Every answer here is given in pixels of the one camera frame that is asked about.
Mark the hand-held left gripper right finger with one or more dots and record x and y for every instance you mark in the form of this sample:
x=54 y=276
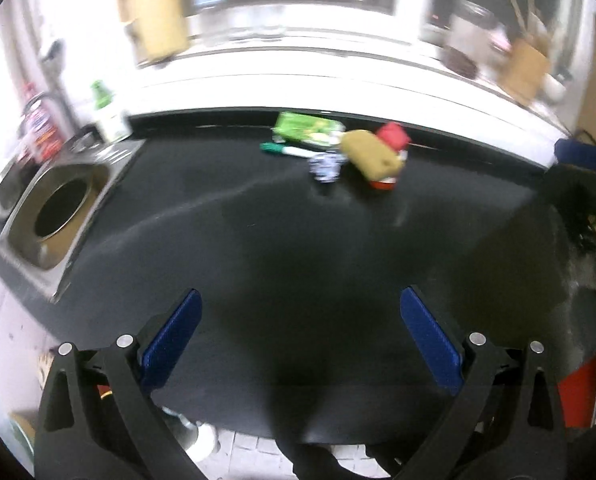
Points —
x=430 y=342

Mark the red printed packet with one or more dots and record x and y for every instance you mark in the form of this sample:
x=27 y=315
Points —
x=40 y=132

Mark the white window frame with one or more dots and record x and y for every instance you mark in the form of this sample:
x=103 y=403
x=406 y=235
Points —
x=328 y=10

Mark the green pump soap bottle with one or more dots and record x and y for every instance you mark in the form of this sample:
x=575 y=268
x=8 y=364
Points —
x=110 y=115

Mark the steel bowl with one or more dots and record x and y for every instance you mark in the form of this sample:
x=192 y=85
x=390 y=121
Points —
x=0 y=195

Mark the yellow plastic pitcher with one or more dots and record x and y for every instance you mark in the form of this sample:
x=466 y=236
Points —
x=152 y=10

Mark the steel faucet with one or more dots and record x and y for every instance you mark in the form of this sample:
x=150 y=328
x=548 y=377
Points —
x=52 y=105

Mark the small steel sink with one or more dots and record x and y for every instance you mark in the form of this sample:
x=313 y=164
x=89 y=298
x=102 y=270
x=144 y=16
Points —
x=60 y=210

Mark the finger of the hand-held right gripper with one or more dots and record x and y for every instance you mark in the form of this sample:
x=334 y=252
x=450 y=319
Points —
x=585 y=155
x=583 y=192

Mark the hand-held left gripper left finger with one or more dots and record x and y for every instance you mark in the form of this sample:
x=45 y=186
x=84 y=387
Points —
x=172 y=345

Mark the green white marker pen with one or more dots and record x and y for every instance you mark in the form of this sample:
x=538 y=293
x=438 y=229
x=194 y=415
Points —
x=290 y=150

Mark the red container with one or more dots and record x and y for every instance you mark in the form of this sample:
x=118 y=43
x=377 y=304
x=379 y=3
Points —
x=580 y=395

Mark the bamboo utensil holder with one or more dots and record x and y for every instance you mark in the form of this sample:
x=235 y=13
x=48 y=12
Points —
x=523 y=72

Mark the red capped bottle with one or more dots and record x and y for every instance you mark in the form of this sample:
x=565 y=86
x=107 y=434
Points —
x=393 y=135

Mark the green snack wrapper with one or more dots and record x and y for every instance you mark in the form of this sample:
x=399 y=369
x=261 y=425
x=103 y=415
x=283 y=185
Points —
x=305 y=129

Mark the yellow sponge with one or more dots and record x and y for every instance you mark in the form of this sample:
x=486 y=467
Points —
x=370 y=155

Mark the white ceramic pot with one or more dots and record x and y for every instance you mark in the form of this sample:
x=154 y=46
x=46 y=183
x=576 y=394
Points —
x=555 y=89

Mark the white bowl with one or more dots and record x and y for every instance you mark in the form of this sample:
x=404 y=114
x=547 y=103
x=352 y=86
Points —
x=205 y=442

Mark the clear spice jar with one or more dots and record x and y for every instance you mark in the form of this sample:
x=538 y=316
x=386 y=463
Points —
x=465 y=40

